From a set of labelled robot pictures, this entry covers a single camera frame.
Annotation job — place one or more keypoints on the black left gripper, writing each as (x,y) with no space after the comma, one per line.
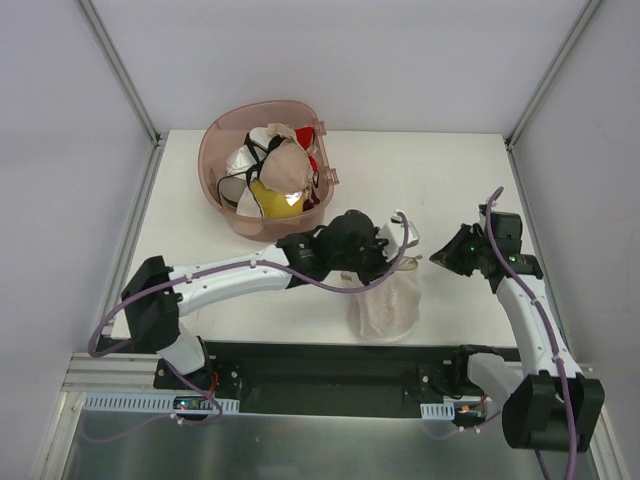
(373,255)

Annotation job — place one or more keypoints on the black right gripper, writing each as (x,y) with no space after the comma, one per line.
(461,251)

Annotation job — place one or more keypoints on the white mesh laundry bag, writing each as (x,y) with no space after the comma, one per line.
(390,311)

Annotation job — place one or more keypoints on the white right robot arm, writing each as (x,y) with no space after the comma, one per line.
(551,405)

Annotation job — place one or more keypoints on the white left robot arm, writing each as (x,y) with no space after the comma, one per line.
(158,295)

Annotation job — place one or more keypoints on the yellow bra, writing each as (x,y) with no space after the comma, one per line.
(274,204)

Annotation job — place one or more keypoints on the red bra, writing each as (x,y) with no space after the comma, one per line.
(306,137)

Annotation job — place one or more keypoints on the white bra black trim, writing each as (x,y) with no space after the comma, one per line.
(242,168)

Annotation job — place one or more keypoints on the pink translucent plastic basket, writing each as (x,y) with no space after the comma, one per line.
(226,134)

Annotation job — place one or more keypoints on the metal front sheet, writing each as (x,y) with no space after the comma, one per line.
(111,445)

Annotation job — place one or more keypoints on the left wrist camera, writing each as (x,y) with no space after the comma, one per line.
(399,233)

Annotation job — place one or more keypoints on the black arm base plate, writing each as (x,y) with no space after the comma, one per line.
(333,380)

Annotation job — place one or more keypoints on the right white cable duct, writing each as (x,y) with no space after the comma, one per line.
(444,411)

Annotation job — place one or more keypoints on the white cable duct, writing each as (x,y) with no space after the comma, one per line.
(444,411)
(158,404)

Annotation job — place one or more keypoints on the left aluminium frame post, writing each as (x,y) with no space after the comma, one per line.
(105,43)

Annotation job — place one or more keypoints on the aluminium frame post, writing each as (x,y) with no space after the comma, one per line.
(576,32)
(105,43)

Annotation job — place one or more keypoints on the front aluminium frame rail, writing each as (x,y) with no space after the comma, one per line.
(120,372)

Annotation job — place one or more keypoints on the right aluminium frame post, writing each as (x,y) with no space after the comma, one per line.
(576,32)

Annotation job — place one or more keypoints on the left white cable duct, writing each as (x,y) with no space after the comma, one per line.
(158,404)

